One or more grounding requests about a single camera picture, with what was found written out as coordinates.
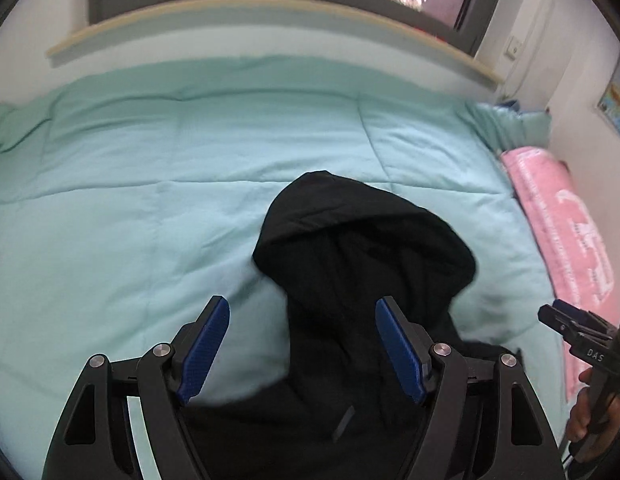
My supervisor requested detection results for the black hooded jacket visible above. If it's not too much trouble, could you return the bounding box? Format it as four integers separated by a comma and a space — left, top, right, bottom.
185, 171, 500, 479

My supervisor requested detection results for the right hand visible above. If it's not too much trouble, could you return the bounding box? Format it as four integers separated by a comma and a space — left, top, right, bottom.
566, 368, 620, 463

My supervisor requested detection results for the pink folded blanket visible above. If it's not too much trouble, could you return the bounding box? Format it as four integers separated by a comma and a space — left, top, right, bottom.
498, 145, 620, 403

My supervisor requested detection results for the mint green quilt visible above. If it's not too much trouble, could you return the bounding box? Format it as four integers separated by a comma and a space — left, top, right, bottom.
0, 58, 568, 479

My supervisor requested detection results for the green pillow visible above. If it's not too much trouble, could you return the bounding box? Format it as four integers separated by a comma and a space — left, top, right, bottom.
464, 102, 552, 152

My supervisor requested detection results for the world map poster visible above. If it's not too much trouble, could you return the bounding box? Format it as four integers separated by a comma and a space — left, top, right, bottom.
597, 54, 620, 136

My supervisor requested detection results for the wooden window sill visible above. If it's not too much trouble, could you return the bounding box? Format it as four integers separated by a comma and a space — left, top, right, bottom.
46, 0, 504, 88

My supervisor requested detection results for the white wall socket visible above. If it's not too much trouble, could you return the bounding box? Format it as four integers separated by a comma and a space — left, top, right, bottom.
504, 36, 523, 61

